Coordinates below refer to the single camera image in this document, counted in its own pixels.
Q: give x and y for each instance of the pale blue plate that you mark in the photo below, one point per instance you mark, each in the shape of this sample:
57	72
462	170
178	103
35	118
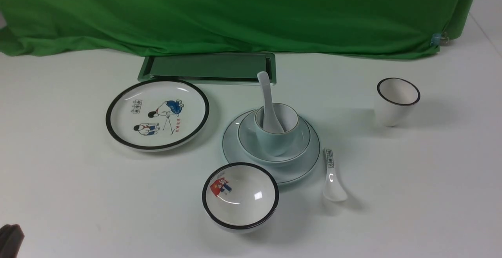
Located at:
286	174

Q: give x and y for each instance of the black-rimmed illustrated bowl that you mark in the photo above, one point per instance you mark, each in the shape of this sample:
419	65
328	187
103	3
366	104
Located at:
240	197

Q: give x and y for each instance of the blue binder clip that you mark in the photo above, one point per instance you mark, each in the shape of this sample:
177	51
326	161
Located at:
439	39

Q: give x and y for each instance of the black-rimmed white cup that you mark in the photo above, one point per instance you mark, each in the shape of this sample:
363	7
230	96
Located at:
395	99

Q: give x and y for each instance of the green backdrop cloth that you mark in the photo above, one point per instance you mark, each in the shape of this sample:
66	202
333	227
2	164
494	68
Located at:
390	29

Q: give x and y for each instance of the pale blue cup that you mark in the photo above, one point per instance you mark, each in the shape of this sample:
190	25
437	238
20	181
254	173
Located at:
277	144

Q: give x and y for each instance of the pale blue bowl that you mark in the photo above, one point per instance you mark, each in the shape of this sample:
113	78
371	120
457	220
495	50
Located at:
248	140

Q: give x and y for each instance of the dark object at corner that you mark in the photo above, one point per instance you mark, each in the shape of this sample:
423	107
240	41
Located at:
11	238

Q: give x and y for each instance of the white spoon with print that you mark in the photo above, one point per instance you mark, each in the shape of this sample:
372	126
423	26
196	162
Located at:
332	191

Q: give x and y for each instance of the black-rimmed illustrated plate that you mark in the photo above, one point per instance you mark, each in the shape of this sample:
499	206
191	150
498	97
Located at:
157	115

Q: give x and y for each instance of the plain white ceramic spoon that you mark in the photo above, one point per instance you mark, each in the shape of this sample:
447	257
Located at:
270	122

